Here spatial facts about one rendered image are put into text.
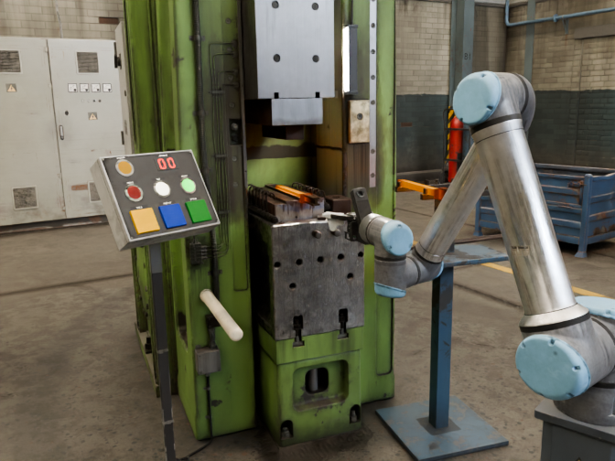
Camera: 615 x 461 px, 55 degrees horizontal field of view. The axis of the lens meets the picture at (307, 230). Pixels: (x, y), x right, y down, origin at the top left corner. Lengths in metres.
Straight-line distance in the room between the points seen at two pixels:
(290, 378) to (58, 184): 5.32
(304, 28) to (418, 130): 8.14
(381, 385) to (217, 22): 1.70
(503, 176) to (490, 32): 10.08
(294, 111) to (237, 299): 0.78
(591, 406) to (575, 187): 4.15
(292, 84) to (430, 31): 8.35
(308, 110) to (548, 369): 1.29
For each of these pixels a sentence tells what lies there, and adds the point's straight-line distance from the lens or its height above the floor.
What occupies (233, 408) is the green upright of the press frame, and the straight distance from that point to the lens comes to 2.58.
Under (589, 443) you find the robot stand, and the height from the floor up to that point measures 0.55.
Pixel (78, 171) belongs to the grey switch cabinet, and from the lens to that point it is 7.32.
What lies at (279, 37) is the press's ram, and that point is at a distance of 2.20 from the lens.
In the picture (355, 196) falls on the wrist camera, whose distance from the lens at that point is 1.80.
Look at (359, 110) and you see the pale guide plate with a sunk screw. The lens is 2.45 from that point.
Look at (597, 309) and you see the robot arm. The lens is 1.52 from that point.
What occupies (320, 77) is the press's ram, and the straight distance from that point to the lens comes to 2.25.
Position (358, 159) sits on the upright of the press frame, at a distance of 2.48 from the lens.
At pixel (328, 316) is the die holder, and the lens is 2.33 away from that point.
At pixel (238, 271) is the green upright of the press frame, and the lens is 2.37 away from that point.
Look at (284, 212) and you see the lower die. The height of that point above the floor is 0.95.
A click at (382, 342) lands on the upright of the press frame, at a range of 2.74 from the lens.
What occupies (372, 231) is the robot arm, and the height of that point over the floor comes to 0.99.
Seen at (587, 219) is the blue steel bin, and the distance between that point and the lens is 5.58.
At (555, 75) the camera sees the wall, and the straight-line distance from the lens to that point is 10.96.
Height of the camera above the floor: 1.35
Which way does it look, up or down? 12 degrees down
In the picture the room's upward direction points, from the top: 1 degrees counter-clockwise
